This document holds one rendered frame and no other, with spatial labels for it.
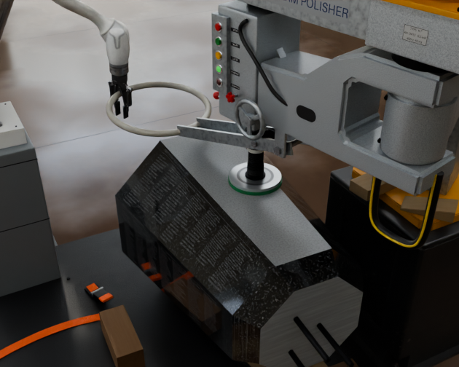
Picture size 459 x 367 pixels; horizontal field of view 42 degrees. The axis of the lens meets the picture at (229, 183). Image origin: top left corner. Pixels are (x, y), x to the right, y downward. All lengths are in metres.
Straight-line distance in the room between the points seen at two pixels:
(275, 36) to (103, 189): 2.17
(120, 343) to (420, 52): 1.78
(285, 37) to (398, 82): 0.56
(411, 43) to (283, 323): 1.01
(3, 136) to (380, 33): 1.80
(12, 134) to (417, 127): 1.83
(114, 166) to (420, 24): 2.94
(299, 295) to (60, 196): 2.26
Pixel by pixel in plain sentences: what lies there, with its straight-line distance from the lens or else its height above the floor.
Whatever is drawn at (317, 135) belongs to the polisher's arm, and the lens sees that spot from 1.93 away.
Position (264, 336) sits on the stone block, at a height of 0.61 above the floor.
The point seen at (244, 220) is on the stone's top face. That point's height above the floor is 0.82.
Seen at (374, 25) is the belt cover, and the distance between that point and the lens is 1.66.
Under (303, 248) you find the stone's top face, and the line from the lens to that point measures 2.07.
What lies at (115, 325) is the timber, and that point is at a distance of 2.79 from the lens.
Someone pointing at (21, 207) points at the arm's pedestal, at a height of 0.50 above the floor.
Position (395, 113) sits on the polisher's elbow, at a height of 1.39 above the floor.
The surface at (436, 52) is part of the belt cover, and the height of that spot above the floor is 1.60.
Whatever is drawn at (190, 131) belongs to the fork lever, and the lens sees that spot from 2.54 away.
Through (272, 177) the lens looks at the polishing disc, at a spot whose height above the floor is 0.85.
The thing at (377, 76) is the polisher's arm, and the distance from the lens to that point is 1.72.
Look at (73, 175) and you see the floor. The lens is 4.13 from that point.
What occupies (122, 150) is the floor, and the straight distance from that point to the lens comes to 4.37.
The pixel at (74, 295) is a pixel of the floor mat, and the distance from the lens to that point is 3.16.
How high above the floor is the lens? 2.12
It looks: 33 degrees down
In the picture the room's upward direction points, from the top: straight up
